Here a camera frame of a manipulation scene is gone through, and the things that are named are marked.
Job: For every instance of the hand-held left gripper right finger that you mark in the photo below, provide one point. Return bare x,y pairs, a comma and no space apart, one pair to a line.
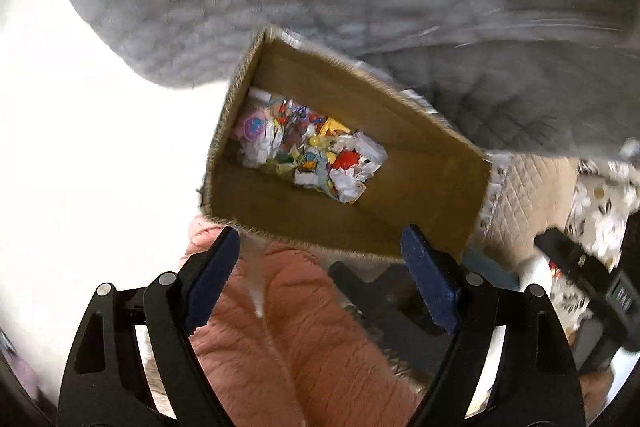
432,279

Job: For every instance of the floral sofa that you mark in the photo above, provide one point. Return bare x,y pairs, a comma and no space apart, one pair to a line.
600,217

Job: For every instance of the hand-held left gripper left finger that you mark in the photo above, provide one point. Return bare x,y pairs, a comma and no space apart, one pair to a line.
210,284

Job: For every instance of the pink fuzzy garment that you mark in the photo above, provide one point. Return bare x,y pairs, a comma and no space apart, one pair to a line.
310,347

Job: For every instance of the brown cardboard box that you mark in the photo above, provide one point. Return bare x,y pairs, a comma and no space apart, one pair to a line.
400,187

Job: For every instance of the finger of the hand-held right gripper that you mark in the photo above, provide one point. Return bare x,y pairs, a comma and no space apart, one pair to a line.
575,259

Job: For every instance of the white tissue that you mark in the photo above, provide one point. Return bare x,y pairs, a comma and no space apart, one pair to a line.
535,272

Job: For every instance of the pile of wrappers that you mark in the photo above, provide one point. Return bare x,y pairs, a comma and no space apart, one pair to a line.
315,152

